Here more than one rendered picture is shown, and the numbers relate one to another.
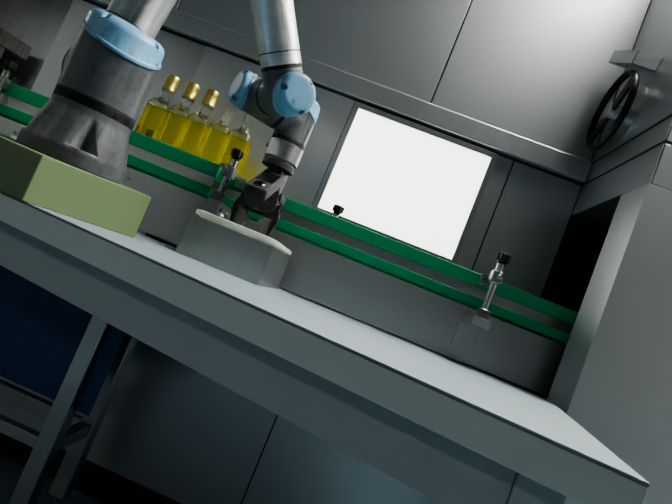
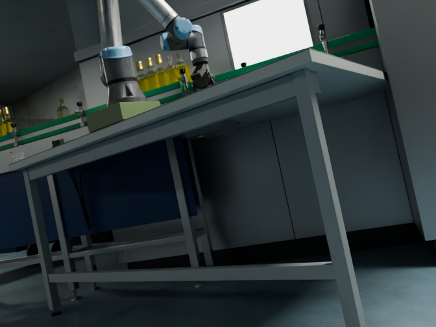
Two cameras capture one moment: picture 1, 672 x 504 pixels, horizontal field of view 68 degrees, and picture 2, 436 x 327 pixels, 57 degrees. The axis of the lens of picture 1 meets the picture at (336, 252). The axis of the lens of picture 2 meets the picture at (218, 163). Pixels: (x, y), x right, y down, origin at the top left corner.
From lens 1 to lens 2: 0.77 m
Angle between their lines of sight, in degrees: 15
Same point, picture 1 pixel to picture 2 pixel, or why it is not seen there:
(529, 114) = not seen: outside the picture
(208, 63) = (148, 47)
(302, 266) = not seen: hidden behind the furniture
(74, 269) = (150, 130)
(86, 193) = (138, 109)
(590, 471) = (296, 56)
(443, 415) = (259, 74)
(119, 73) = (122, 64)
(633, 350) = (399, 21)
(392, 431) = (257, 94)
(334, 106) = (212, 21)
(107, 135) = (132, 87)
